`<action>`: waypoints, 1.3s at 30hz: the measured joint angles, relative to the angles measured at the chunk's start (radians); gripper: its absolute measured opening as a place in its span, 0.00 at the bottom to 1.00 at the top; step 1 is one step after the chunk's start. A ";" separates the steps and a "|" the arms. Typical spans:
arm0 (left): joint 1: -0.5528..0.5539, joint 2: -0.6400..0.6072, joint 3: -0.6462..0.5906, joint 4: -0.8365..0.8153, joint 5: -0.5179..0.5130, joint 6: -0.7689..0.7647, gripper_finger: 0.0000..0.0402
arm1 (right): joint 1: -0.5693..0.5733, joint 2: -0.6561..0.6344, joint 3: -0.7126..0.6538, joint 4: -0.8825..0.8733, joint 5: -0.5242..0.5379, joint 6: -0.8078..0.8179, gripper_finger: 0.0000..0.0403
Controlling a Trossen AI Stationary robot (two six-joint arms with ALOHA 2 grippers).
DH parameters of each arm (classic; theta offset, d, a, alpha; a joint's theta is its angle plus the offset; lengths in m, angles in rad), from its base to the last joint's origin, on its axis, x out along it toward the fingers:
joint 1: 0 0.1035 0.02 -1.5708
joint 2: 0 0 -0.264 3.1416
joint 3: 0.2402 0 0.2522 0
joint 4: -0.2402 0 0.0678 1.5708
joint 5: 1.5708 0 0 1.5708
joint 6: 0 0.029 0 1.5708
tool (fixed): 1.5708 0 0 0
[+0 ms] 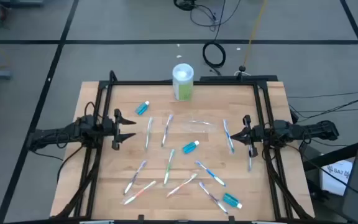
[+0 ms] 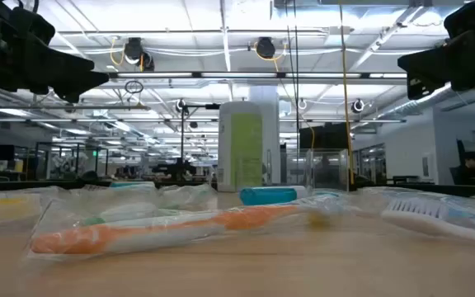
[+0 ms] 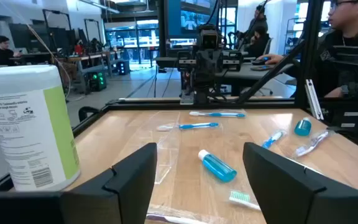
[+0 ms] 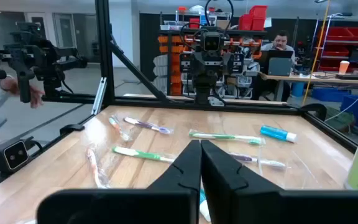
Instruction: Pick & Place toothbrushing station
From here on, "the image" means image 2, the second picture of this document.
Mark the black boom stand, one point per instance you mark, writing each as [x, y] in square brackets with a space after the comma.
[182, 136]

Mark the long ceiling light bar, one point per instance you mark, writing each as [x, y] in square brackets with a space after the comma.
[237, 75]

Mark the yellow white toothbrush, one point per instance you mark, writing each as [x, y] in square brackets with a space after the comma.
[6, 208]

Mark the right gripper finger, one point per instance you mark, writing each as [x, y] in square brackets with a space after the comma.
[423, 88]
[427, 62]

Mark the green white toothbrush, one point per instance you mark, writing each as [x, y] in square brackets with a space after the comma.
[138, 210]

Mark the black cage frame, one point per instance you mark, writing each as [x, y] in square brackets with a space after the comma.
[56, 143]

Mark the person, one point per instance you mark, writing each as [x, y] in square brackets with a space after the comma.
[470, 171]

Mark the dark wall monitor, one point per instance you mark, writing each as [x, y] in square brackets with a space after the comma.
[324, 136]

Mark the orange white toothbrush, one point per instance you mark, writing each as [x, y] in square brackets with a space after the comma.
[97, 239]

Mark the purple white wrapped toothbrush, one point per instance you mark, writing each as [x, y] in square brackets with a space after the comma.
[419, 218]

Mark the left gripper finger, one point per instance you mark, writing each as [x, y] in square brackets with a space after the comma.
[72, 94]
[68, 70]

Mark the black aluminium table frame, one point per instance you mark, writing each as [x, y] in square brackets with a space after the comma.
[35, 185]

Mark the white green wipes canister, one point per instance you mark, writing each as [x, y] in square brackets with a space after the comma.
[239, 148]

